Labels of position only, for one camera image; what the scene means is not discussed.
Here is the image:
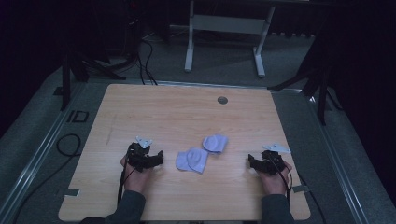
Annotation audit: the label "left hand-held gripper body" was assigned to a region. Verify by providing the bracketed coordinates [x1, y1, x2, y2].
[126, 135, 159, 173]

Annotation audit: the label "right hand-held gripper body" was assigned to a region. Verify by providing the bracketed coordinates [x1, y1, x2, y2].
[257, 142, 292, 177]

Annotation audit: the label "metal floor rail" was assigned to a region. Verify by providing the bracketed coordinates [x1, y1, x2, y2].
[0, 81, 87, 224]
[306, 92, 372, 224]

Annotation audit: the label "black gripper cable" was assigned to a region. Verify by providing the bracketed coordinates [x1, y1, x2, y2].
[268, 152, 327, 224]
[117, 150, 137, 205]

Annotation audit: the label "person's right hand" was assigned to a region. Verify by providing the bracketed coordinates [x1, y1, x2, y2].
[256, 161, 293, 197]

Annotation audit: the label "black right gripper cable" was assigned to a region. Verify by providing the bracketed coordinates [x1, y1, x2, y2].
[268, 152, 327, 224]

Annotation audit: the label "black cables behind table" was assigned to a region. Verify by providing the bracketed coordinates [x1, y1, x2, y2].
[135, 18, 159, 86]

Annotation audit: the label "black tripod stand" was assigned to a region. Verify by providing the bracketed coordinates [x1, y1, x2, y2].
[267, 18, 344, 127]
[52, 18, 141, 112]

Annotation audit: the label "black looped floor cable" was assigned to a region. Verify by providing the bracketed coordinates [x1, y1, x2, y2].
[10, 133, 82, 224]

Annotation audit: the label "black tape floor marks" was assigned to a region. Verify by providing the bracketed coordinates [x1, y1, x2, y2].
[65, 109, 91, 124]

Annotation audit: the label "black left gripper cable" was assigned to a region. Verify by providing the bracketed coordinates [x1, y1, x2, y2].
[117, 150, 137, 205]

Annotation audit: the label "white metal desk frame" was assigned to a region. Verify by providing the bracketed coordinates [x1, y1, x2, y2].
[184, 0, 276, 78]

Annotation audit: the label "light purple sock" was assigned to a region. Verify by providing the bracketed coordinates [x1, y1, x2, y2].
[175, 147, 209, 175]
[202, 133, 229, 154]

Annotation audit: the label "person's left hand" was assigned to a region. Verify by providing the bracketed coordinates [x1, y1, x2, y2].
[120, 154, 154, 196]

